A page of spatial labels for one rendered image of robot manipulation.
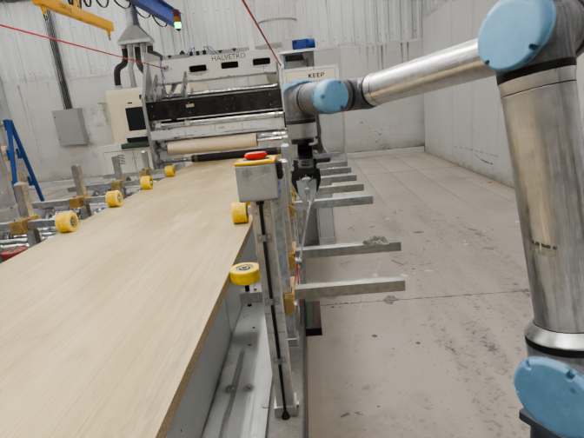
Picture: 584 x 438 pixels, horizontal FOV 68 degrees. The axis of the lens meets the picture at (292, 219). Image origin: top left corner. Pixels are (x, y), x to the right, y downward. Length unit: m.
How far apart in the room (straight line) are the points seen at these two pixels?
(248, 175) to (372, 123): 9.51
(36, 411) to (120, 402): 0.13
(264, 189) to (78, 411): 0.44
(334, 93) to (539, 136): 0.58
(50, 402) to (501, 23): 0.92
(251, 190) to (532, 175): 0.46
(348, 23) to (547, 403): 9.73
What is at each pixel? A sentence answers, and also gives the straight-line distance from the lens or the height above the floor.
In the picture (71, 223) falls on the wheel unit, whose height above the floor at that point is 0.94.
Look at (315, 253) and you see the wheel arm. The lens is 1.37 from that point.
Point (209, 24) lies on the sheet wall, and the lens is 10.53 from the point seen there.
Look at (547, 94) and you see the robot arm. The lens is 0.80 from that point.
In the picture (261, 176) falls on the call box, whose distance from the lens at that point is 0.74.
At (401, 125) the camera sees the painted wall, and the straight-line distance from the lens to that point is 10.33.
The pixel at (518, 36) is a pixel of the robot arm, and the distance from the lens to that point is 0.79.
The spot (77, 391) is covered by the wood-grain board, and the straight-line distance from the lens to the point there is 0.81.
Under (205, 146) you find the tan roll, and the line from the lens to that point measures 3.93.
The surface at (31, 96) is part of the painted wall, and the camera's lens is 12.02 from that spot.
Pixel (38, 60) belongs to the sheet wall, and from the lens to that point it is 11.94.
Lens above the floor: 1.30
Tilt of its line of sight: 15 degrees down
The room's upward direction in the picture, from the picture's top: 6 degrees counter-clockwise
